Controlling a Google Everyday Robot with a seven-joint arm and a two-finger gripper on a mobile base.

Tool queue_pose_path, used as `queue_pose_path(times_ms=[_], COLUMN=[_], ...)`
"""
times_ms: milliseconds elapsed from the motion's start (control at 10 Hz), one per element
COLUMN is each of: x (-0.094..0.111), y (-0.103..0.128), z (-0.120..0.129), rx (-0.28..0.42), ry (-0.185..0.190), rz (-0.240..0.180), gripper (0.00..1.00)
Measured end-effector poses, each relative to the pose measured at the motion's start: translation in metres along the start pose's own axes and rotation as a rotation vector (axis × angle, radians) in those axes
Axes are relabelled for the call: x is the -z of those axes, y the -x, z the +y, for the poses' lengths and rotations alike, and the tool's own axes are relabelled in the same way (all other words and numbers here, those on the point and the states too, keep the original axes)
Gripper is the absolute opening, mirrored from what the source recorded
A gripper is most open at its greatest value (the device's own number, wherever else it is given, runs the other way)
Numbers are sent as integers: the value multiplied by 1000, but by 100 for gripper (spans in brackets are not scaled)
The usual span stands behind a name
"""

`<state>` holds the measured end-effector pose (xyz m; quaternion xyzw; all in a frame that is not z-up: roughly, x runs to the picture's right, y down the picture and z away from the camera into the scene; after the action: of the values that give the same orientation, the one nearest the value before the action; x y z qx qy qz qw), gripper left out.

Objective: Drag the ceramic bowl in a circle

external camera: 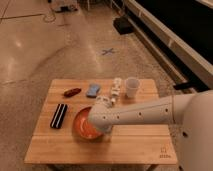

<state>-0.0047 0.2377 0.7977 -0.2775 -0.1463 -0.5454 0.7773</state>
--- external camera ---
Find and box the orange ceramic bowl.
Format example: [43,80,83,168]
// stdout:
[73,107,102,139]

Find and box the grey equipment on floor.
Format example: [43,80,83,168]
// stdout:
[51,0,77,12]

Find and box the white plastic bottle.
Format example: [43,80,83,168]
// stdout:
[110,78,122,103]

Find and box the black bag on floor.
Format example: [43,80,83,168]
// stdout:
[113,17,133,35]

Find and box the wooden folding table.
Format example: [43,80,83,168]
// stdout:
[24,79,177,165]

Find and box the blue sponge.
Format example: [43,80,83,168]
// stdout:
[86,84,100,98]

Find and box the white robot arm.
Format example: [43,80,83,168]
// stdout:
[88,90,213,171]

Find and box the dark red sausage toy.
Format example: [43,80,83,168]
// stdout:
[63,88,81,97]

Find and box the black striped eyeglass case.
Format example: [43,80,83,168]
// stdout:
[50,104,68,129]

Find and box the translucent plastic cup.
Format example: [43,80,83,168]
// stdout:
[125,77,140,98]

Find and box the black floor cable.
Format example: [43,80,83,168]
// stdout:
[42,2,69,27]

